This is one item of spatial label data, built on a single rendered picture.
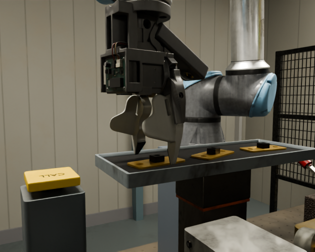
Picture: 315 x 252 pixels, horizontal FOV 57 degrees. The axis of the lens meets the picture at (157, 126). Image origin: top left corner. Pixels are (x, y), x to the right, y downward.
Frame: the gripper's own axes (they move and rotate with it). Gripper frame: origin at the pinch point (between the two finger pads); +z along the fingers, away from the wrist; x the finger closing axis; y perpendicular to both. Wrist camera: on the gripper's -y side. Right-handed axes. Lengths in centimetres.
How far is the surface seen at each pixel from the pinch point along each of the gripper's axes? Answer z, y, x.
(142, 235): 118, -117, -180
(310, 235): 7.1, -6.4, 19.5
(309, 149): 1.2, -26.0, 9.6
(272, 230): 48, -84, -32
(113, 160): 1.7, 4.2, -5.7
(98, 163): 2.2, 6.1, -7.0
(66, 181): 2.1, 13.6, -0.1
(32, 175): 1.7, 16.5, -3.9
